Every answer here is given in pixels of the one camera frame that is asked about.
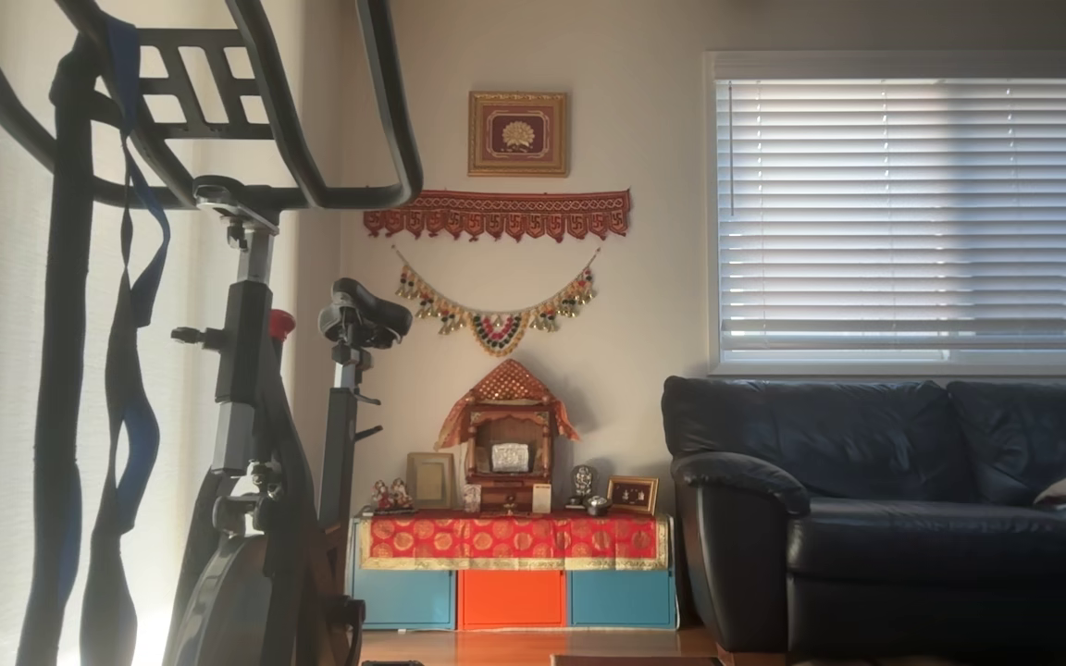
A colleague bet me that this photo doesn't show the small wooden shrine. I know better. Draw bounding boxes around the small wooden shrine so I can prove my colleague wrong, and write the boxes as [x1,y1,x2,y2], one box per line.
[434,359,581,512]

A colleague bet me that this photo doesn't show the small gold framed picture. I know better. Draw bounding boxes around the small gold framed picture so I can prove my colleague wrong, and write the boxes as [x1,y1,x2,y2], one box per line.
[607,475,660,516]

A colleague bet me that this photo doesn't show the red and gold cloth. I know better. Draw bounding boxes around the red and gold cloth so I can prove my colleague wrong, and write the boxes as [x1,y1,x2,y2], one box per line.
[357,512,671,571]

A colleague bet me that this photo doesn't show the small colourful figurines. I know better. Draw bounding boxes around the small colourful figurines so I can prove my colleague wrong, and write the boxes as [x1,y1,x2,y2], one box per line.
[371,478,415,514]

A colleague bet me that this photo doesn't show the blue and orange cabinet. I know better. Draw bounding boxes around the blue and orange cabinet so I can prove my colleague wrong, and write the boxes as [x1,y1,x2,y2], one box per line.
[345,516,679,632]

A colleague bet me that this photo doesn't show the black exercise bike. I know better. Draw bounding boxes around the black exercise bike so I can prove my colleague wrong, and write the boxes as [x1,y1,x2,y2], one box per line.
[0,0,425,666]

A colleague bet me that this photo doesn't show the black leather sofa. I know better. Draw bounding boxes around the black leather sofa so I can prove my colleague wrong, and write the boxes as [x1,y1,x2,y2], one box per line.
[662,375,1066,666]

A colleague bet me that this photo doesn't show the white window blind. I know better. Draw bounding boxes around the white window blind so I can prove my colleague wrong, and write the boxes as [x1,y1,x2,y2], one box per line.
[707,51,1066,376]

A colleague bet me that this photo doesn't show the white curtain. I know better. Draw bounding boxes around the white curtain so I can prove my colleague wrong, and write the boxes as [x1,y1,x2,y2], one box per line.
[0,0,312,666]

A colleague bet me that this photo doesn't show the beaded wall garland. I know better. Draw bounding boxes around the beaded wall garland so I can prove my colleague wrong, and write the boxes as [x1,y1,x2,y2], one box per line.
[392,246,602,358]

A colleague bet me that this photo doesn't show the red embroidered wall hanging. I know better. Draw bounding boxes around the red embroidered wall hanging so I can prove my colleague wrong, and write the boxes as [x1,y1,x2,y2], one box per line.
[364,189,632,244]

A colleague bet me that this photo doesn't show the beige photo frame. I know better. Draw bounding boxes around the beige photo frame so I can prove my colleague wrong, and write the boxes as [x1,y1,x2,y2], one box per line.
[406,451,456,510]

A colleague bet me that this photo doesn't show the gold framed wall picture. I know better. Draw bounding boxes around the gold framed wall picture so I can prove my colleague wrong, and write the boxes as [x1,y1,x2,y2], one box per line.
[468,91,570,178]

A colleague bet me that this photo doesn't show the blue and black strap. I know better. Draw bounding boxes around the blue and black strap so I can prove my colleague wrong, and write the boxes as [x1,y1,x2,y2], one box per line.
[80,14,173,666]

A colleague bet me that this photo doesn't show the black hanging strap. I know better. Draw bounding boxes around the black hanging strap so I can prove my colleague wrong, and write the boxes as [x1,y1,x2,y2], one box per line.
[17,32,97,666]

